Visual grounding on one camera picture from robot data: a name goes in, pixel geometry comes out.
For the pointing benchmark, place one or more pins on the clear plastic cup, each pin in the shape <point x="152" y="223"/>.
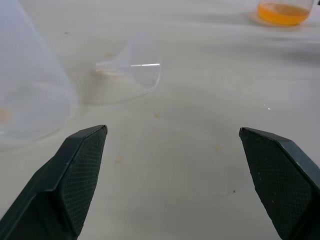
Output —
<point x="282" y="13"/>

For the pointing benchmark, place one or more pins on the clear conical flask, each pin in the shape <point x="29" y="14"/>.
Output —
<point x="30" y="75"/>

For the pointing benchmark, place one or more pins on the clear plastic funnel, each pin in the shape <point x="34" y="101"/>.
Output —
<point x="145" y="62"/>

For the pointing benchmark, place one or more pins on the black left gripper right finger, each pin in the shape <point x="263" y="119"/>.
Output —
<point x="282" y="185"/>

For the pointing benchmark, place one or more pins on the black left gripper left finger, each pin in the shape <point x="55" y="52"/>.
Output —
<point x="75" y="180"/>

